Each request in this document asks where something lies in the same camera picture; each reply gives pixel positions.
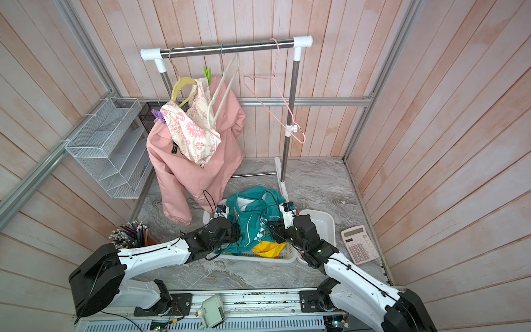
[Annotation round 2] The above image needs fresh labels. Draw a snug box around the white hanger with metal hook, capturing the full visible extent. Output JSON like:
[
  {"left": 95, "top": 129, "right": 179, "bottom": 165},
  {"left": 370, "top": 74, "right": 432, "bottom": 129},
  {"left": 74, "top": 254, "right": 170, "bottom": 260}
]
[{"left": 207, "top": 55, "right": 239, "bottom": 129}]

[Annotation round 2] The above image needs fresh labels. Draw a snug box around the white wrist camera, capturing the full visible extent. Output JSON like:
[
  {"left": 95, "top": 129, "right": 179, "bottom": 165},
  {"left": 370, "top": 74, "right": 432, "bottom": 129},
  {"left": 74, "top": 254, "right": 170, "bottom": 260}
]
[
  {"left": 279, "top": 201, "right": 297, "bottom": 229},
  {"left": 214, "top": 204, "right": 230, "bottom": 219}
]

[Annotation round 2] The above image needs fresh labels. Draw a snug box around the red cup of pencils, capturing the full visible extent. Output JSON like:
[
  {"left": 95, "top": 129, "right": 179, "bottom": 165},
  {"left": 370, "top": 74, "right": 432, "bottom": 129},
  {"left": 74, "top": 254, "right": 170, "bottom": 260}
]
[{"left": 109, "top": 221, "right": 157, "bottom": 249}]

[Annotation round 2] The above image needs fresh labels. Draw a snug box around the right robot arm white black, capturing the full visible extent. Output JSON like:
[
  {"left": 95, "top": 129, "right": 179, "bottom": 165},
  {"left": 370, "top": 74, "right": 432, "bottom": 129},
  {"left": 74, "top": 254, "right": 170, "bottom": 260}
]
[{"left": 267, "top": 214, "right": 436, "bottom": 331}]

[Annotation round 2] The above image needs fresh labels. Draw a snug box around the floral pink white garment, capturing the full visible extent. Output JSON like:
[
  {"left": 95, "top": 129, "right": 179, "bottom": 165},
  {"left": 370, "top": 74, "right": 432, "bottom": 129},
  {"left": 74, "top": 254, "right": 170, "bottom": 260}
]
[{"left": 161, "top": 77, "right": 221, "bottom": 167}]

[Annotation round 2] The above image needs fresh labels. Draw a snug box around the white perforated laundry basket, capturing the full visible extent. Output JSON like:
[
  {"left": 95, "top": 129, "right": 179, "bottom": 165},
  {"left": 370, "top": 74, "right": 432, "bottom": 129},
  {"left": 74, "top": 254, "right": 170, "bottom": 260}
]
[{"left": 215, "top": 206, "right": 296, "bottom": 264}]

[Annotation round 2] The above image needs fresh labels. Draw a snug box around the white wire mesh wall shelf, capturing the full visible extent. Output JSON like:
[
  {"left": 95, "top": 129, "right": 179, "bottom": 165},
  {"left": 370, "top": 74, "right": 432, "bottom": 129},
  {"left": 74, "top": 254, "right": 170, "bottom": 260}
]
[{"left": 66, "top": 98, "right": 152, "bottom": 199}]

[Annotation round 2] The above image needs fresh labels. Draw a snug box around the pink white calculator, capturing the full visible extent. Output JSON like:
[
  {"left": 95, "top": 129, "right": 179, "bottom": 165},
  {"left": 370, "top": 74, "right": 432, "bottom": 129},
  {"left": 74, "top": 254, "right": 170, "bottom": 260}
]
[{"left": 341, "top": 225, "right": 379, "bottom": 265}]

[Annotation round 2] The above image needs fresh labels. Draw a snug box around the white plastic tray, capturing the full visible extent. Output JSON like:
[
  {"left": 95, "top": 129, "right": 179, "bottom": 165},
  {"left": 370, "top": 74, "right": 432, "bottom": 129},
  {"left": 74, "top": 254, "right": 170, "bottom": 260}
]
[{"left": 294, "top": 210, "right": 339, "bottom": 269}]

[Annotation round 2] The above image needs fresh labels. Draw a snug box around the purple clothespin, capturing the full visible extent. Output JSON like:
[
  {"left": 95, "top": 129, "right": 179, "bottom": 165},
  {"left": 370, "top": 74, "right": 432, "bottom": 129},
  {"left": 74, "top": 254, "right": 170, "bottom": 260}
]
[{"left": 152, "top": 109, "right": 166, "bottom": 124}]

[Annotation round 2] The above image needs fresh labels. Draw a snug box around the pink wire hanger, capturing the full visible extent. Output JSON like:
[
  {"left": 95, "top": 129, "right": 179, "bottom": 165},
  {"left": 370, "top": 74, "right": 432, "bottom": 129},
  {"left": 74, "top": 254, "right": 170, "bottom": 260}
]
[{"left": 243, "top": 37, "right": 306, "bottom": 145}]

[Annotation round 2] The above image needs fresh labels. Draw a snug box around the metal clothes rack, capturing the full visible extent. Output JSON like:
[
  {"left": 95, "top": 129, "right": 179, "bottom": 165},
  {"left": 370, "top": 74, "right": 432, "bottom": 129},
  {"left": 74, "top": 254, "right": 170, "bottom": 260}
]
[{"left": 140, "top": 36, "right": 313, "bottom": 199}]

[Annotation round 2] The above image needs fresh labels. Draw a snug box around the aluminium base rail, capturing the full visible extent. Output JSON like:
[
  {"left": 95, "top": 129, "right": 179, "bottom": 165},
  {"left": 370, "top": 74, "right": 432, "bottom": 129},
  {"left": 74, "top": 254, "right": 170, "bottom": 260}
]
[{"left": 74, "top": 288, "right": 420, "bottom": 332}]

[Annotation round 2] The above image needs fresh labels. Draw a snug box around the pink jacket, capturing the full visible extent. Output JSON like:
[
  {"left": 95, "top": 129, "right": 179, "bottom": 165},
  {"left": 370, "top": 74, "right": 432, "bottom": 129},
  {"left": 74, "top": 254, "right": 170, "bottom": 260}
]
[{"left": 147, "top": 76, "right": 246, "bottom": 225}]

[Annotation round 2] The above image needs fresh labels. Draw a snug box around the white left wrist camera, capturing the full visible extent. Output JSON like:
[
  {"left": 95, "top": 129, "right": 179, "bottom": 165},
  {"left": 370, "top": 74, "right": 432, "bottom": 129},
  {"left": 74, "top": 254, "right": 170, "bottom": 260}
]
[{"left": 214, "top": 204, "right": 230, "bottom": 219}]

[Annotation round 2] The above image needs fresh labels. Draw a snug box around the yellow jacket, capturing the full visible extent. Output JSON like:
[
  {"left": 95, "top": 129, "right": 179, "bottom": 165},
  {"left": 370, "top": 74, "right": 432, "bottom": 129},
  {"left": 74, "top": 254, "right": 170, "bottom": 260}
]
[{"left": 252, "top": 242, "right": 286, "bottom": 259}]

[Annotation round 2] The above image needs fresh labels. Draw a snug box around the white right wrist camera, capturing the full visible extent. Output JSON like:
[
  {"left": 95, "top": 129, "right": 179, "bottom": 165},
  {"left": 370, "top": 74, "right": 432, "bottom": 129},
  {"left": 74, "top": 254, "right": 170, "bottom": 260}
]
[{"left": 279, "top": 201, "right": 297, "bottom": 229}]

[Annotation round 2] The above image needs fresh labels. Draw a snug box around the yellow-green plastic hanger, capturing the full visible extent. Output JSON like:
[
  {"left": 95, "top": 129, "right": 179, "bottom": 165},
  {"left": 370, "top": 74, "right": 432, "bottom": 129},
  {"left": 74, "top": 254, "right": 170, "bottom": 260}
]
[{"left": 171, "top": 76, "right": 199, "bottom": 108}]

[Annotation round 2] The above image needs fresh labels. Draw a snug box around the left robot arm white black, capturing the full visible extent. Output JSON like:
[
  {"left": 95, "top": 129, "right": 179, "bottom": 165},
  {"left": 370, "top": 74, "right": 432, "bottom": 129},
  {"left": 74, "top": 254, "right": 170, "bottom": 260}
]
[{"left": 69, "top": 217, "right": 241, "bottom": 318}]

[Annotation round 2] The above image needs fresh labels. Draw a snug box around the green sweatshirt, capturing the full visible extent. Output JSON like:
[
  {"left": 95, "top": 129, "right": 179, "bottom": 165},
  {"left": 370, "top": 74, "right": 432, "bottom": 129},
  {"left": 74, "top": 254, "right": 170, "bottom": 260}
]
[{"left": 222, "top": 186, "right": 286, "bottom": 259}]

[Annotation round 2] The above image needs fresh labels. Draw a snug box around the dark mesh wall basket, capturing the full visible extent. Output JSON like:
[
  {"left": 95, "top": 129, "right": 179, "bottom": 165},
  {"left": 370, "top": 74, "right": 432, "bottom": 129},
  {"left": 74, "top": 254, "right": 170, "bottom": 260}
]
[{"left": 138, "top": 102, "right": 161, "bottom": 133}]

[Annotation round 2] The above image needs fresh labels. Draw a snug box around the green-white box on rail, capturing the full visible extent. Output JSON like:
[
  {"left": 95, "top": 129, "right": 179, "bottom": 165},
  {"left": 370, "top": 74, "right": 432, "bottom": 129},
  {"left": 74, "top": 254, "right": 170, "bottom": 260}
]
[{"left": 196, "top": 294, "right": 225, "bottom": 329}]

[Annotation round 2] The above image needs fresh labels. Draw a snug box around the green clothespin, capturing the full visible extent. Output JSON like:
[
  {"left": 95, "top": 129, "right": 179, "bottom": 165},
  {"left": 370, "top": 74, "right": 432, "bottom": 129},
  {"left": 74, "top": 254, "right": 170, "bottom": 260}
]
[{"left": 203, "top": 67, "right": 212, "bottom": 85}]

